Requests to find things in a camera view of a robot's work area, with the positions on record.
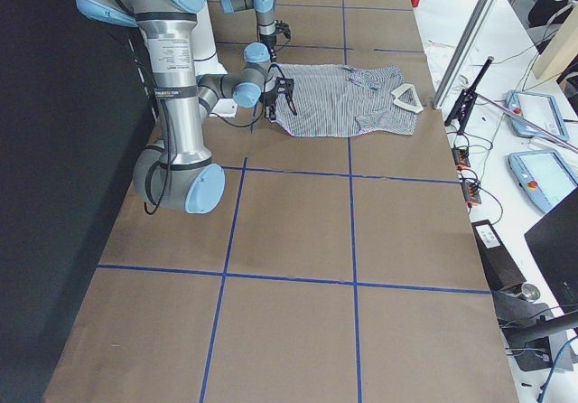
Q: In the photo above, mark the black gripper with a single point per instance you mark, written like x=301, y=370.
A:
x=270, y=101
x=270, y=41

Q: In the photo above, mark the navy white striped polo shirt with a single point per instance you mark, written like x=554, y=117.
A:
x=331, y=100

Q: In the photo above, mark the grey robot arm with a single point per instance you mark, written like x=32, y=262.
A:
x=264, y=11
x=177, y=171

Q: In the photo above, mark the orange black usb hub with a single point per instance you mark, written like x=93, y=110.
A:
x=470, y=182

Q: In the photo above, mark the far blue teach pendant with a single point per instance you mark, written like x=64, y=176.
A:
x=540, y=109

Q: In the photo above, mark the blue teach pendant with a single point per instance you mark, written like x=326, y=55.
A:
x=540, y=109
x=544, y=176

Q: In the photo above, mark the near blue teach pendant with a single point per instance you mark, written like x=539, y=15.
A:
x=544, y=176

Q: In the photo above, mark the white grabber stick green tip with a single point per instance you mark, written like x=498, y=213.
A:
x=523, y=127

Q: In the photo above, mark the black box white label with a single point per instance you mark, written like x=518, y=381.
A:
x=500, y=269

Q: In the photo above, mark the black monitor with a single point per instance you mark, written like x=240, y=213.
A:
x=553, y=244

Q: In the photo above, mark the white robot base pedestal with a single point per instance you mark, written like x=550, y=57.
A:
x=206, y=60

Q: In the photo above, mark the black camera tripod stand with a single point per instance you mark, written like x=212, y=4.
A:
x=464, y=104

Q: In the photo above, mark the aluminium frame post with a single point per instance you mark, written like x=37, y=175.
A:
x=478, y=18

